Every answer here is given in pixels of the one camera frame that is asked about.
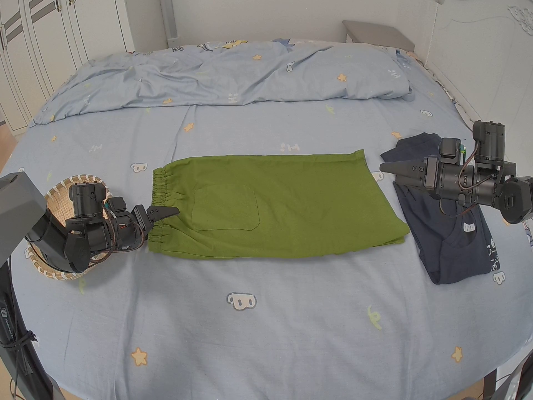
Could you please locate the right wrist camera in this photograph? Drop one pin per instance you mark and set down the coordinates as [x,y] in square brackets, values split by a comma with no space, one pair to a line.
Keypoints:
[449,150]

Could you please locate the dark blue T-shirt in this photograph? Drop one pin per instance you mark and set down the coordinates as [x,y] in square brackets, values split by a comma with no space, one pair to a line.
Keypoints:
[454,256]

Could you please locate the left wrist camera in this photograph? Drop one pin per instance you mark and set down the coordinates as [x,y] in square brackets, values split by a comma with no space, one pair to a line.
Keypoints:
[118,204]

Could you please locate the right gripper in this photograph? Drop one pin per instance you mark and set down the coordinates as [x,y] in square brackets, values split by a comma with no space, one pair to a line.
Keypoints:
[452,181]

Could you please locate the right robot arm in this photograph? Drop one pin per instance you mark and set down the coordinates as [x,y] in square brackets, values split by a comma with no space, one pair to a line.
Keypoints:
[516,198]

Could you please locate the round woven basket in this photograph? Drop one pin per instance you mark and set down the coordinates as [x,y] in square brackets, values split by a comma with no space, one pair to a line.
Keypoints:
[56,200]

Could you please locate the white wardrobe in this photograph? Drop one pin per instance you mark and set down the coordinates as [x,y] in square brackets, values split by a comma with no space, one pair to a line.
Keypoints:
[41,36]

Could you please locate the green shorts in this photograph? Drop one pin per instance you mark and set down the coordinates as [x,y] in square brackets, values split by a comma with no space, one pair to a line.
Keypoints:
[291,206]

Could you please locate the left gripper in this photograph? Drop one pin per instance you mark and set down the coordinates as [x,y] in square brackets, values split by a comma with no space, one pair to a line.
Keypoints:
[129,233]

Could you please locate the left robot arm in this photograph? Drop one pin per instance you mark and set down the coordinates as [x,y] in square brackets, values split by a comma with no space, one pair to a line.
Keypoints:
[54,240]

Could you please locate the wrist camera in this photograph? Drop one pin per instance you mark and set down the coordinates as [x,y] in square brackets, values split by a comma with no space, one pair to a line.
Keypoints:
[449,150]
[118,204]

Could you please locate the pale blue quilt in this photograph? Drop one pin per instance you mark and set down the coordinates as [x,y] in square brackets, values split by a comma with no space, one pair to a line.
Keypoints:
[250,77]

